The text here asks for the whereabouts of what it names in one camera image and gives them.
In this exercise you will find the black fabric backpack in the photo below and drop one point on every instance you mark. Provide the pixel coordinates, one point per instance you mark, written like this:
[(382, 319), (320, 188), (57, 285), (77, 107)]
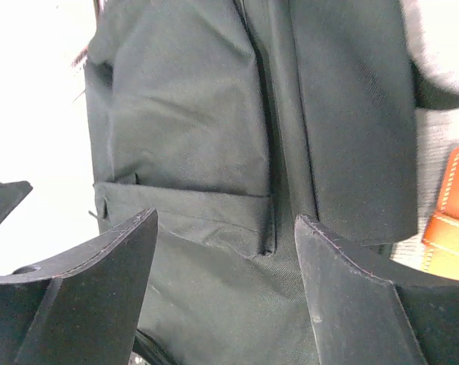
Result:
[(232, 118)]

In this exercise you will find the brown leather wallet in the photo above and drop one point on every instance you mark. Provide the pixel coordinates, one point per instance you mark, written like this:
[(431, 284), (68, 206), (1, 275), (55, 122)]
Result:
[(441, 236)]

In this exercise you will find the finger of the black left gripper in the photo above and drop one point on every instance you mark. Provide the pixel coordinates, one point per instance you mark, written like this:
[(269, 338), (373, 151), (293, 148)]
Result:
[(11, 195)]

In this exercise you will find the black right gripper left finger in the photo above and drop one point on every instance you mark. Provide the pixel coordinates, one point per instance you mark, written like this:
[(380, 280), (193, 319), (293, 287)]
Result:
[(81, 306)]

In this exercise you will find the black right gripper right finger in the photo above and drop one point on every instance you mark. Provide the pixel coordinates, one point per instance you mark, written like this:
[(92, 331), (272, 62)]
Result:
[(367, 309)]

